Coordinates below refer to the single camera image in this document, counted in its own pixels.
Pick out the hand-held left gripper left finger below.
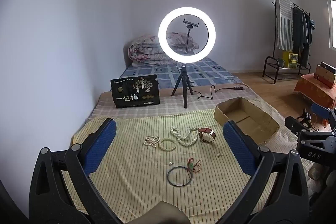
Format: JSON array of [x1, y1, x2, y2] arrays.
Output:
[[28, 118, 124, 224]]

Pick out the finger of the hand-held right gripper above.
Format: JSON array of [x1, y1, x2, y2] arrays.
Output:
[[285, 115, 315, 135], [310, 103, 336, 132]]

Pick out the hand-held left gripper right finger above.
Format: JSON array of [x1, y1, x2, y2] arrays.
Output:
[[210, 120, 310, 224]]

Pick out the red strap wristwatch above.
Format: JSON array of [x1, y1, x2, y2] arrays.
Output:
[[198, 128, 216, 144]]

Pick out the cardboard box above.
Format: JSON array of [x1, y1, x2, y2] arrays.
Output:
[[213, 97, 280, 146]]

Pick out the thin pearl necklace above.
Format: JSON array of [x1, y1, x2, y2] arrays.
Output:
[[143, 135, 160, 147]]

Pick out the red string green pendant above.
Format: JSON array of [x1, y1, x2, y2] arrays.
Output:
[[186, 157, 202, 175]]

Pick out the thick long pearl necklace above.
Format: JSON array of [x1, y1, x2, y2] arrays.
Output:
[[170, 127, 200, 146]]

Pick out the pearl bracelet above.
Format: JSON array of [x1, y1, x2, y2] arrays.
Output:
[[158, 138, 176, 152]]

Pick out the dark thin bangle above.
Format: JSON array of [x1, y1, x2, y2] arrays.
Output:
[[167, 166, 194, 187]]

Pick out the person's right hand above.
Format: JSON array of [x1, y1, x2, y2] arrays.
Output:
[[308, 161, 332, 186]]

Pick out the small black floor tripod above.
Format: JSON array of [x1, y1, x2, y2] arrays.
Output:
[[297, 108, 315, 132]]

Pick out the stacked cardboard boxes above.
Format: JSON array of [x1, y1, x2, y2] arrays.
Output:
[[314, 61, 336, 89]]

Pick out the yellow striped cloth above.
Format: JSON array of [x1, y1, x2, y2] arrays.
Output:
[[60, 108, 265, 224]]

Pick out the beige plaid blanket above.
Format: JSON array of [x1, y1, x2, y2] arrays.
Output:
[[88, 91, 300, 152]]

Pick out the tan blanket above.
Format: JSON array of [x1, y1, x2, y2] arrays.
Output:
[[89, 86, 265, 114]]

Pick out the yellow box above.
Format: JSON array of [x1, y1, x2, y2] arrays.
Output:
[[282, 51, 299, 68]]

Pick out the black snack bag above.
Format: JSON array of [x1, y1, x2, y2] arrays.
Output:
[[110, 74, 161, 109]]

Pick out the black clothes rack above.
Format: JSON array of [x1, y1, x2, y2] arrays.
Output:
[[263, 0, 313, 84]]

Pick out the dark hanging clothes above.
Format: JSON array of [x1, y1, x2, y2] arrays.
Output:
[[291, 7, 313, 67]]

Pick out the blue patterned bed sheet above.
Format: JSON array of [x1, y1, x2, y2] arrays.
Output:
[[119, 56, 242, 94]]

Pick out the window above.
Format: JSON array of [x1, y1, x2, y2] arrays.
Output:
[[326, 0, 336, 50]]

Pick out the striped grey towel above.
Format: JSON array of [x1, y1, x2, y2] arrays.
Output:
[[275, 0, 294, 51]]

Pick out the folded floral quilt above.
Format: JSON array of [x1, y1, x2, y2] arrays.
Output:
[[128, 34, 179, 67]]

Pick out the floral pillow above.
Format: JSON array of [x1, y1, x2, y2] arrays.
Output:
[[167, 31, 200, 51]]

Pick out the black phone holder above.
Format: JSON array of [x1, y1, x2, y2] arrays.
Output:
[[183, 18, 200, 55]]

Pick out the black power cable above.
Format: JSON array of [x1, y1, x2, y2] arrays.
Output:
[[193, 84, 250, 102]]

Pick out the white ring light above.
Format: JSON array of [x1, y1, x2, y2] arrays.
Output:
[[158, 6, 216, 64]]

